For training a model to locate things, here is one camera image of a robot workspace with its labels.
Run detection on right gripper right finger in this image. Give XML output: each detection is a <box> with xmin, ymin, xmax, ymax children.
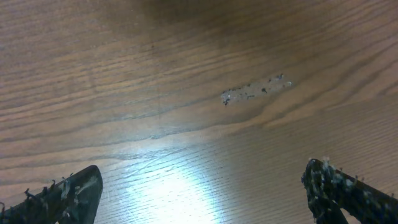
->
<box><xmin>301</xmin><ymin>159</ymin><xmax>397</xmax><ymax>223</ymax></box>

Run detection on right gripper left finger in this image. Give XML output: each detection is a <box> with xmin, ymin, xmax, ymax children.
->
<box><xmin>1</xmin><ymin>165</ymin><xmax>103</xmax><ymax>224</ymax></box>

